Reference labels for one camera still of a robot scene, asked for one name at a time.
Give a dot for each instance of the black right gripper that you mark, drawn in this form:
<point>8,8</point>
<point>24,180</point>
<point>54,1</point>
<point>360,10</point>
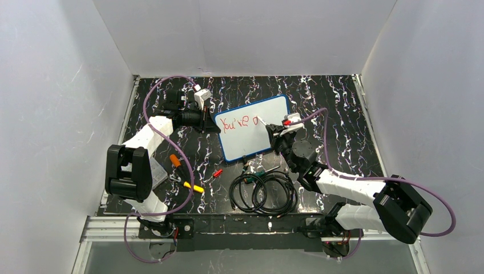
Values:
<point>277,138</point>

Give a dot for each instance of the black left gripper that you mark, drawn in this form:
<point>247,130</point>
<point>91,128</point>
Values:
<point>205,120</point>

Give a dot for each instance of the white red whiteboard marker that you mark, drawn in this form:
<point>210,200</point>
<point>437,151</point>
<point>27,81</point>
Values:
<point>261,120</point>

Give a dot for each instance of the blue framed whiteboard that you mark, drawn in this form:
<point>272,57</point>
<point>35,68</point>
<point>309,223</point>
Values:
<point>242,133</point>

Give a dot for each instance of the red marker cap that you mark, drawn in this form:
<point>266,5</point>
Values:
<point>217,173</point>

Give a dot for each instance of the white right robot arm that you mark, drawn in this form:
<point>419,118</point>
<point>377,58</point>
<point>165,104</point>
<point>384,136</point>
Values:
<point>386,205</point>

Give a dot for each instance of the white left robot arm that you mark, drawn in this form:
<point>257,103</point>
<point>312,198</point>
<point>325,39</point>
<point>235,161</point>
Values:
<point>128,167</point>

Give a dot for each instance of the clear plastic organizer box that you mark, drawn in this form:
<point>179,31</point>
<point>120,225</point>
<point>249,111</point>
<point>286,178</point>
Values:
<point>159,174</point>

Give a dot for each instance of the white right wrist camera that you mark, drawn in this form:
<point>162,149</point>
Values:
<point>292,123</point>

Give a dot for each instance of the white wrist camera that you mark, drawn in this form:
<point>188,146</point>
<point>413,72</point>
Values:
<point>292,123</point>
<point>201,95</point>

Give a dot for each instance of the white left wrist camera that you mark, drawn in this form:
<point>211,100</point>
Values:
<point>201,95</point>

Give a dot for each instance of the orange handled screwdriver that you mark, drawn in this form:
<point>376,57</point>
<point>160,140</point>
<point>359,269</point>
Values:
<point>177,166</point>

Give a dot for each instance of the green handled screwdriver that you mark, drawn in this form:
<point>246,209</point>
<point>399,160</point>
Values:
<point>248,178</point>

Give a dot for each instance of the yellow handled tool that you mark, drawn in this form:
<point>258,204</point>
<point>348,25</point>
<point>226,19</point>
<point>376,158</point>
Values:
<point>196,188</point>

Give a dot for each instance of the aluminium table edge rail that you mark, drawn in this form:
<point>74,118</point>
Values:
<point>359,98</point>

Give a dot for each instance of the front aluminium frame rail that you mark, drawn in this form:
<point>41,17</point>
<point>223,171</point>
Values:
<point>113,228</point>

